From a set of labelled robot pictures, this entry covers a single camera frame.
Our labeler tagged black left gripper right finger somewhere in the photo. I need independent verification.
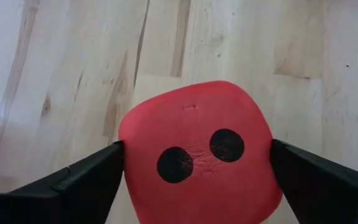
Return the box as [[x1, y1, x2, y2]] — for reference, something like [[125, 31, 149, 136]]
[[270, 138, 358, 224]]

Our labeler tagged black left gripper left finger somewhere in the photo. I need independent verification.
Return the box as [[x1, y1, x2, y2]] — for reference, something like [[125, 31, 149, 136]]
[[0, 139, 126, 224]]

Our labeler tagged red foam die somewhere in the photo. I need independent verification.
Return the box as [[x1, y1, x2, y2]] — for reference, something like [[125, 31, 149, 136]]
[[118, 80, 284, 224]]

